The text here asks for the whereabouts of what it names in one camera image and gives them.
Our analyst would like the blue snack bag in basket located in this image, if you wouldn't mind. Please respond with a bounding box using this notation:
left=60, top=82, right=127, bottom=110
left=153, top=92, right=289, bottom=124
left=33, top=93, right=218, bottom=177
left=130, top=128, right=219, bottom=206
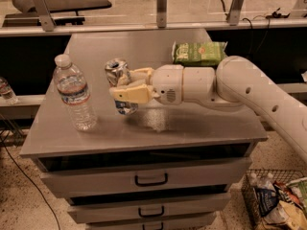
left=254, top=181, right=279, bottom=217

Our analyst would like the black floor cable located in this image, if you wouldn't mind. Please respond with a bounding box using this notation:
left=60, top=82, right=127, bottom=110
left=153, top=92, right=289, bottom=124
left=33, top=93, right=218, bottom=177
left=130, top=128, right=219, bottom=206
left=0, top=134, right=62, bottom=230

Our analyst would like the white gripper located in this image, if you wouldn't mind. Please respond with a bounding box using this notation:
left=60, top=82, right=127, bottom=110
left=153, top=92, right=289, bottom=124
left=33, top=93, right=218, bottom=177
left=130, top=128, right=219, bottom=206
left=109, top=65, right=184, bottom=104

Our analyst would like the metal bracket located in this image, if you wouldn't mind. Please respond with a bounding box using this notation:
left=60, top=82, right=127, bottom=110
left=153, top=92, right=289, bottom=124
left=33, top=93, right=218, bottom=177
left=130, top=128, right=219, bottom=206
left=33, top=0, right=56, bottom=32
left=226, top=0, right=244, bottom=26
left=156, top=0, right=167, bottom=28

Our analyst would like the drawer black handle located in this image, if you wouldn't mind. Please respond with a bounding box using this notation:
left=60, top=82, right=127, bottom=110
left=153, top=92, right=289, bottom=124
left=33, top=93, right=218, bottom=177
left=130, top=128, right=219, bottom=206
left=134, top=173, right=169, bottom=187
left=142, top=222, right=164, bottom=230
left=138, top=206, right=165, bottom=219

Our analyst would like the metal rail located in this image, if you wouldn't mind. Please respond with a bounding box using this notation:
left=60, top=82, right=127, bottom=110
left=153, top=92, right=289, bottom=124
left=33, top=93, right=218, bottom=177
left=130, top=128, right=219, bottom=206
left=0, top=18, right=307, bottom=37

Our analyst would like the top drawer black handle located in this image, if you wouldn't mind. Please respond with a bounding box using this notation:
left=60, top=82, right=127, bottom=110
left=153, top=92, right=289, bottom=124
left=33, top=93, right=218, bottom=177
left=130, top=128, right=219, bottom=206
left=134, top=173, right=169, bottom=187

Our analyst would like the green chip bag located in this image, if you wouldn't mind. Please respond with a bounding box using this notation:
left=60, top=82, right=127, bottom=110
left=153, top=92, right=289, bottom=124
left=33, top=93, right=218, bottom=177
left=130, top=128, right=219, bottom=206
left=172, top=41, right=227, bottom=67

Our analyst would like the clear plastic water bottle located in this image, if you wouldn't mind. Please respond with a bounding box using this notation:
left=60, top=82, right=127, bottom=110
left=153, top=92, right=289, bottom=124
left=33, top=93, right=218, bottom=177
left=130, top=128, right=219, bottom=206
left=53, top=54, right=97, bottom=131

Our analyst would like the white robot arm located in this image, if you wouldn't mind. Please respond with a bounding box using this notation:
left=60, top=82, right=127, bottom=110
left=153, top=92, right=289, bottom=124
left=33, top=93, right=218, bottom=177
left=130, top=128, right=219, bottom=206
left=105, top=56, right=307, bottom=162

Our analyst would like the right metal bracket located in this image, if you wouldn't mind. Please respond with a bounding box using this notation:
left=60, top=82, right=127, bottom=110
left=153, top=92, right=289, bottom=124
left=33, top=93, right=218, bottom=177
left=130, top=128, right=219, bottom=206
left=226, top=0, right=244, bottom=26

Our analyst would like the redbull can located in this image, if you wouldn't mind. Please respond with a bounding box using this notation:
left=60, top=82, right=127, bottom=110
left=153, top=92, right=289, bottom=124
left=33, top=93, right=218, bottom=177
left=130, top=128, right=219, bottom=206
left=105, top=58, right=138, bottom=115

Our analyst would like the middle metal bracket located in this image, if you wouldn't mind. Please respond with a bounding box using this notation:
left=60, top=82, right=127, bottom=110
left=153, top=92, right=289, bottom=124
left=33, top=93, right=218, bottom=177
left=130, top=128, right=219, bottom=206
left=156, top=0, right=167, bottom=28

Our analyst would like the bottom drawer black handle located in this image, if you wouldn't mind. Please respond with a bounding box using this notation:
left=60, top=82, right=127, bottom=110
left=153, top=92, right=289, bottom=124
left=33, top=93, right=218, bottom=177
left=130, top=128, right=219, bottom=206
left=142, top=222, right=164, bottom=230

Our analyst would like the left metal bracket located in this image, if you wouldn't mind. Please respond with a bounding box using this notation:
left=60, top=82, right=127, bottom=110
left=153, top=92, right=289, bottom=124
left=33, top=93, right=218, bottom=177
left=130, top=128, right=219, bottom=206
left=33, top=0, right=56, bottom=32

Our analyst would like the middle drawer black handle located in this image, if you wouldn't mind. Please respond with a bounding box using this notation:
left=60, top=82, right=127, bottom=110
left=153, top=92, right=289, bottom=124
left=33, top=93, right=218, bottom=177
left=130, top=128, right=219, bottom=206
left=138, top=206, right=165, bottom=219

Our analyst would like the wire basket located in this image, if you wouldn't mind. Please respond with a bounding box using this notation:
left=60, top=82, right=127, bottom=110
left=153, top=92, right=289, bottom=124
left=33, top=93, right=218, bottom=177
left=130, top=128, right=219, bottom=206
left=242, top=169, right=303, bottom=230

